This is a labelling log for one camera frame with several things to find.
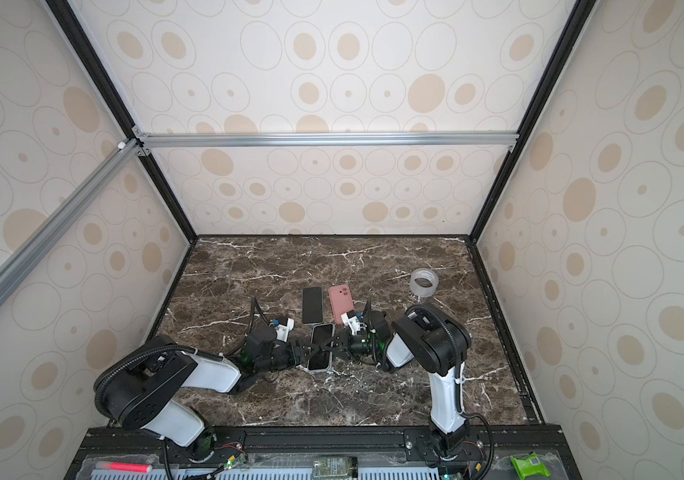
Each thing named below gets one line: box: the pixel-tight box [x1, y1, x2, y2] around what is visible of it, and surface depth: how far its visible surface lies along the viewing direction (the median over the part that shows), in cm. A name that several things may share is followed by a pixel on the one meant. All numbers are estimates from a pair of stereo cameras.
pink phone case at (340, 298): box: [328, 284, 354, 325], surface depth 103 cm
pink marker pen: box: [95, 461, 153, 474], surface depth 72 cm
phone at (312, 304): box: [302, 286, 323, 324], surface depth 102 cm
